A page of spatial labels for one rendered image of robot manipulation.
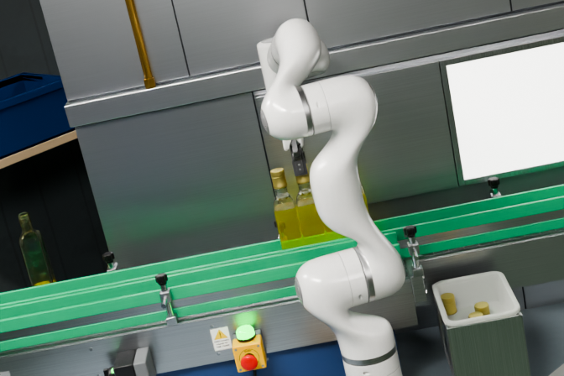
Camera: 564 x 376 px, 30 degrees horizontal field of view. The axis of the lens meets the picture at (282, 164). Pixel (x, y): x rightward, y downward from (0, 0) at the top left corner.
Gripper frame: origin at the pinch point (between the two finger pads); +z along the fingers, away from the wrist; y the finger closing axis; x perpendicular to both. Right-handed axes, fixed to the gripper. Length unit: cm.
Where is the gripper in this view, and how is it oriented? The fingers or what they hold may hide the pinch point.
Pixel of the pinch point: (300, 164)
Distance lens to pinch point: 257.6
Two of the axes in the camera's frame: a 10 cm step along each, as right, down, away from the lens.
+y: 0.0, 3.1, -9.5
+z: 2.0, 9.3, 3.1
